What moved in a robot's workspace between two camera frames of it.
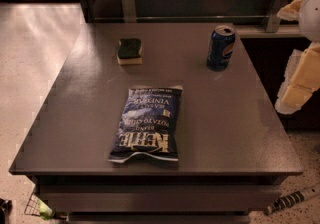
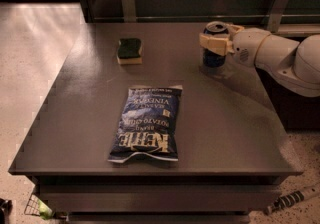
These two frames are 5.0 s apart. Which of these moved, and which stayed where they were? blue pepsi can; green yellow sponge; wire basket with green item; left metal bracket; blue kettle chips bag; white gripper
Moved: white gripper; blue pepsi can
Stayed: green yellow sponge; wire basket with green item; blue kettle chips bag; left metal bracket
